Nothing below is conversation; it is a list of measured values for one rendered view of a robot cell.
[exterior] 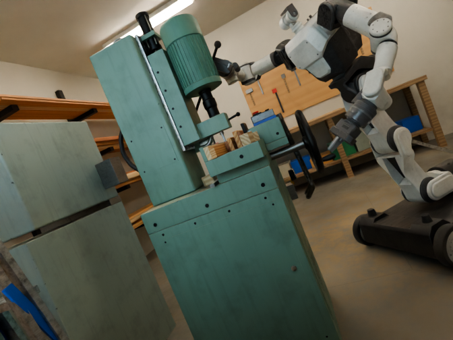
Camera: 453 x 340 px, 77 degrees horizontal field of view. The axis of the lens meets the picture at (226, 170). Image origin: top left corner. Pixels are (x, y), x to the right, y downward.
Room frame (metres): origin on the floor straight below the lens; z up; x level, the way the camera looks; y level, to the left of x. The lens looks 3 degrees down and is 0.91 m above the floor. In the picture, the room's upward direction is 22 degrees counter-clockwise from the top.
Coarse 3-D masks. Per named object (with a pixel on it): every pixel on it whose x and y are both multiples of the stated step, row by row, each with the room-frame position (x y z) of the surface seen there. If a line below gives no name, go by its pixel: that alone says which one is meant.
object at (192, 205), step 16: (240, 176) 1.08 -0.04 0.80; (256, 176) 1.07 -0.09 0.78; (272, 176) 1.05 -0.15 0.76; (192, 192) 1.23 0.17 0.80; (208, 192) 1.11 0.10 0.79; (224, 192) 1.10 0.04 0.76; (240, 192) 1.09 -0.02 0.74; (256, 192) 1.07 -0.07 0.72; (160, 208) 1.16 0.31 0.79; (176, 208) 1.15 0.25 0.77; (192, 208) 1.13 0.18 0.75; (208, 208) 1.12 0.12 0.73; (144, 224) 1.19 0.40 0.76; (160, 224) 1.17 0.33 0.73; (176, 224) 1.16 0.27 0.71
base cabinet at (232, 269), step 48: (288, 192) 1.43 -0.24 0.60; (192, 240) 1.14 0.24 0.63; (240, 240) 1.10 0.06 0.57; (288, 240) 1.06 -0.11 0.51; (192, 288) 1.16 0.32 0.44; (240, 288) 1.12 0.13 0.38; (288, 288) 1.08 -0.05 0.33; (240, 336) 1.14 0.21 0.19; (288, 336) 1.09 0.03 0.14; (336, 336) 1.05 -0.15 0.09
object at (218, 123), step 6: (222, 114) 1.26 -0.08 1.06; (210, 120) 1.28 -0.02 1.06; (216, 120) 1.27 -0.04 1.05; (222, 120) 1.26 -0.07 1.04; (228, 120) 1.29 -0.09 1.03; (198, 126) 1.29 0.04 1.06; (204, 126) 1.28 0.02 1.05; (210, 126) 1.28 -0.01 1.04; (216, 126) 1.27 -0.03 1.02; (222, 126) 1.27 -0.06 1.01; (228, 126) 1.26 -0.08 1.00; (204, 132) 1.29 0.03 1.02; (210, 132) 1.28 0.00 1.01; (216, 132) 1.28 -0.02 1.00; (222, 132) 1.30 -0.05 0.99; (204, 138) 1.32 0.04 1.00
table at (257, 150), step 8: (248, 144) 1.01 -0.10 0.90; (256, 144) 1.00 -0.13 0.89; (264, 144) 1.19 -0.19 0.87; (272, 144) 1.19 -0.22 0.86; (280, 144) 1.19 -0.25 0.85; (232, 152) 1.02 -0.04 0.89; (240, 152) 1.01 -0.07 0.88; (248, 152) 1.01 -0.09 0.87; (256, 152) 1.00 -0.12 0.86; (264, 152) 1.05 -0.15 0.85; (216, 160) 1.03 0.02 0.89; (224, 160) 1.03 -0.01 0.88; (232, 160) 1.02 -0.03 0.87; (240, 160) 1.02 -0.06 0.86; (248, 160) 1.01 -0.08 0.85; (208, 168) 1.04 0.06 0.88; (216, 168) 1.04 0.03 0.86; (224, 168) 1.03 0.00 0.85; (232, 168) 1.03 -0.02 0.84
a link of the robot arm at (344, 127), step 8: (352, 112) 1.06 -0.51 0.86; (360, 112) 1.04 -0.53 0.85; (344, 120) 1.09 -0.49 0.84; (352, 120) 1.06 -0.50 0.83; (360, 120) 1.04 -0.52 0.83; (368, 120) 1.05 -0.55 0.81; (336, 128) 1.10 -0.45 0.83; (344, 128) 1.07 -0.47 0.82; (352, 128) 1.05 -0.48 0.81; (344, 136) 1.06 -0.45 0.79; (352, 136) 1.06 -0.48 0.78; (352, 144) 1.05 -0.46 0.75
